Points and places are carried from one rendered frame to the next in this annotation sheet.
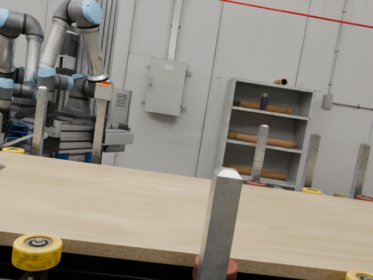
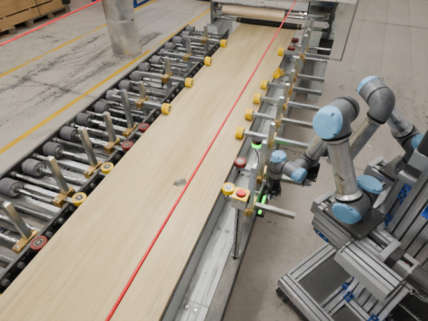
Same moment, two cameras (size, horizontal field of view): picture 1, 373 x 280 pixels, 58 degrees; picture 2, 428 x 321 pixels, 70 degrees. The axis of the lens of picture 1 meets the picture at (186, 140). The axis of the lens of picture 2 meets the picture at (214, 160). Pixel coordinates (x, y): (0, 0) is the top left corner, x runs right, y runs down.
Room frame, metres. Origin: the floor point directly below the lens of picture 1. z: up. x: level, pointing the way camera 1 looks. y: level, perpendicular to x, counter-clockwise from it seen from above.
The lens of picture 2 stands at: (1.79, -0.51, 2.28)
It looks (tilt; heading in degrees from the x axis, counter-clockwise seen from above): 42 degrees down; 115
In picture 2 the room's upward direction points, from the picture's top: straight up
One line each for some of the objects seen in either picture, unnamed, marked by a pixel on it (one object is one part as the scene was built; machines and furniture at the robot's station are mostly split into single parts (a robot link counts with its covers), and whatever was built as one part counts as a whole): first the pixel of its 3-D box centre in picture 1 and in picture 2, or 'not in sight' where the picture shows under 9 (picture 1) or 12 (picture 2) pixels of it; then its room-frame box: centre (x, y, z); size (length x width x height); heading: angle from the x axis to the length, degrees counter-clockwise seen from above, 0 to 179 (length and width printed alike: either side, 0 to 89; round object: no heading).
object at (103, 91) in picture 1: (104, 93); (240, 199); (1.50, 0.39, 1.18); 0.07 x 0.07 x 0.08; 5
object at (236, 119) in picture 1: (258, 153); not in sight; (3.83, -0.83, 0.78); 0.90 x 0.45 x 1.55; 91
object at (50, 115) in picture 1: (44, 113); (274, 184); (1.59, 0.68, 1.04); 0.09 x 0.08 x 0.12; 115
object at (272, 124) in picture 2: not in sight; (269, 150); (1.44, 1.15, 0.87); 0.04 x 0.04 x 0.48; 5
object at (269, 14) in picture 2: not in sight; (269, 14); (0.69, 3.45, 1.05); 1.43 x 0.12 x 0.12; 5
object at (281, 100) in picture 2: not in sight; (277, 124); (1.42, 1.40, 0.93); 0.04 x 0.04 x 0.48; 5
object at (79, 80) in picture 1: (81, 85); (364, 191); (2.01, 0.66, 1.21); 0.13 x 0.12 x 0.14; 69
